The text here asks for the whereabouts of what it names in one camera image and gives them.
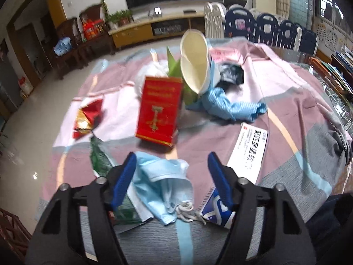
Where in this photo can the grey refrigerator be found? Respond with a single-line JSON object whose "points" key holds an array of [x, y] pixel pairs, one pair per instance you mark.
{"points": [[9, 85]]}

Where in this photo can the red gold foil wrapper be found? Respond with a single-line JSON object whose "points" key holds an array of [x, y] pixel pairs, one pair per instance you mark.
{"points": [[88, 116]]}

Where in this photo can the white paper cup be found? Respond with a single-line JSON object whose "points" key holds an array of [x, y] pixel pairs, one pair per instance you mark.
{"points": [[194, 58]]}

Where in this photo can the light blue face mask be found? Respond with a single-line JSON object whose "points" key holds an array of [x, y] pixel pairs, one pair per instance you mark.
{"points": [[162, 179]]}

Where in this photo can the pink plastic bag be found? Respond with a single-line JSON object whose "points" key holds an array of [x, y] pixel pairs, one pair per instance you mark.
{"points": [[226, 54]]}

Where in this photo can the navy playpen fence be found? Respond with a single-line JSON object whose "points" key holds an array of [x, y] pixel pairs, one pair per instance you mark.
{"points": [[264, 30]]}

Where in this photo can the black plastic bag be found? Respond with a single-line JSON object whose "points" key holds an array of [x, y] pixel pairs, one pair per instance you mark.
{"points": [[230, 73]]}

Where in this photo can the small white gadget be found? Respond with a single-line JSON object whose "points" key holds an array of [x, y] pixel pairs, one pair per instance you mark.
{"points": [[157, 10]]}

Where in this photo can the black audio receiver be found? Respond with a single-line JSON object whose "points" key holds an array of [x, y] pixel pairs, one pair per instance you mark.
{"points": [[166, 29]]}

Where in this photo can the small black set-top box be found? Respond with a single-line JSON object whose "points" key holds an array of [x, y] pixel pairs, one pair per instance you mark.
{"points": [[189, 11]]}

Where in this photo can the green folded paper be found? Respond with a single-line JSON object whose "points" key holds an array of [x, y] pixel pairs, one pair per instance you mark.
{"points": [[175, 67]]}

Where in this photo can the white playpen fence panel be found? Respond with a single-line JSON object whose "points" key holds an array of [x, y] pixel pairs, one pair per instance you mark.
{"points": [[213, 19]]}

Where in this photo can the wall calendar poster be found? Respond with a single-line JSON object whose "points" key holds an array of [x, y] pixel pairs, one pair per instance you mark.
{"points": [[331, 36]]}

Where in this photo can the row of books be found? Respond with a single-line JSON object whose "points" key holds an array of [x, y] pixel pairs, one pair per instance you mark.
{"points": [[336, 69]]}

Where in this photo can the red gold-print carton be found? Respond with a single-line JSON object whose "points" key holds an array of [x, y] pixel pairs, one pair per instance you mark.
{"points": [[160, 107]]}

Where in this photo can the white plastic bag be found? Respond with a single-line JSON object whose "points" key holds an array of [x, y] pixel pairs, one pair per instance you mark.
{"points": [[149, 71]]}

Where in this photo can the water jug with red label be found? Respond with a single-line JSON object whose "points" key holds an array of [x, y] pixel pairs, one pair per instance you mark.
{"points": [[25, 86]]}

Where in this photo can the pink grey checked sheet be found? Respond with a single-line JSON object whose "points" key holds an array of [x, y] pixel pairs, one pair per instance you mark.
{"points": [[281, 88]]}

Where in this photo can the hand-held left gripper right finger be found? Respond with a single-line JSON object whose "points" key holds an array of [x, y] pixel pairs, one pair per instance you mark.
{"points": [[220, 182]]}

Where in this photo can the black laptop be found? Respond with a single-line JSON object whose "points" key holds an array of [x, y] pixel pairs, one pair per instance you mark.
{"points": [[234, 2]]}

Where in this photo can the blue bag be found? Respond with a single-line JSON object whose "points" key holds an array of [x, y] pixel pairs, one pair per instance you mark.
{"points": [[63, 46]]}

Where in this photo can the woven wooden chair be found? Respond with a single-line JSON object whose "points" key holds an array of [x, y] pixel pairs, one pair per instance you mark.
{"points": [[13, 234]]}

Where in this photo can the potted green plant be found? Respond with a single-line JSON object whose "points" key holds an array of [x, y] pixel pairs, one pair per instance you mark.
{"points": [[121, 16]]}

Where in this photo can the yellow wooden television cabinet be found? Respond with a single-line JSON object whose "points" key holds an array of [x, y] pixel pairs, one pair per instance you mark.
{"points": [[132, 34]]}

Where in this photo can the white printed box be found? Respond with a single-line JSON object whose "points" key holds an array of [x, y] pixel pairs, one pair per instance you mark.
{"points": [[249, 149]]}

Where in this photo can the green foil wrapper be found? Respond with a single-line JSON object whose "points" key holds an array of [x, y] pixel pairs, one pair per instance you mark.
{"points": [[100, 157]]}

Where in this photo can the blue striped cloth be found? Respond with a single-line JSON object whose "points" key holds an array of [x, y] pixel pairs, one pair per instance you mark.
{"points": [[220, 103]]}

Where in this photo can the red gift box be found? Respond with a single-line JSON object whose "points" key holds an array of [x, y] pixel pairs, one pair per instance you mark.
{"points": [[93, 29]]}

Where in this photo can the dark carved wooden chair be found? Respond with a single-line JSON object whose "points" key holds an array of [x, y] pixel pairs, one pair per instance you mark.
{"points": [[67, 29], [103, 45]]}

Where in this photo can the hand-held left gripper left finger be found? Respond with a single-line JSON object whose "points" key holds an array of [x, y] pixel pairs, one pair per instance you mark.
{"points": [[124, 182]]}

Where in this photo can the blue white packet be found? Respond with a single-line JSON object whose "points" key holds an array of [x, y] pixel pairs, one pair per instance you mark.
{"points": [[213, 209]]}

